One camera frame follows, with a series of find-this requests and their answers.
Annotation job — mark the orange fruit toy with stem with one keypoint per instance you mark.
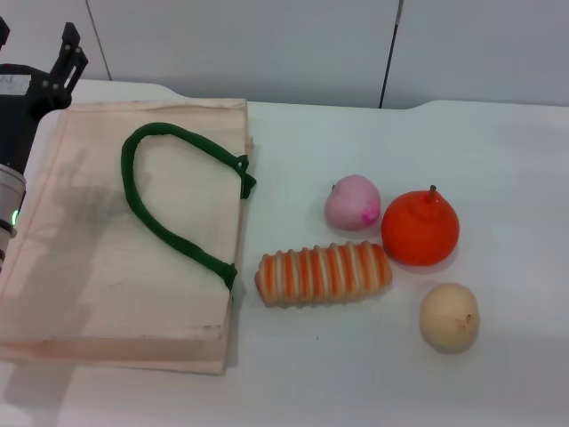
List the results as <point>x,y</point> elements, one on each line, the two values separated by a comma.
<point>418,231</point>

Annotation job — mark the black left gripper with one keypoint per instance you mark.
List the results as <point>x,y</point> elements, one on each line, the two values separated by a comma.
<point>18,115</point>

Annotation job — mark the orange striped bread roll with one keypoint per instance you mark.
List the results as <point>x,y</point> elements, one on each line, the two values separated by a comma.
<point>324,273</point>

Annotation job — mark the beige round potato toy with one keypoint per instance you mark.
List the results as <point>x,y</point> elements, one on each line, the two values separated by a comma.
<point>449,318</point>

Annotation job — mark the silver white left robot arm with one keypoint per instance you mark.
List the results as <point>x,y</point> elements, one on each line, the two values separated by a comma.
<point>9,191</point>

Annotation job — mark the pink peach toy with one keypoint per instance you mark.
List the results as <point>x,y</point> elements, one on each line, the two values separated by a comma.
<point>351,200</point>

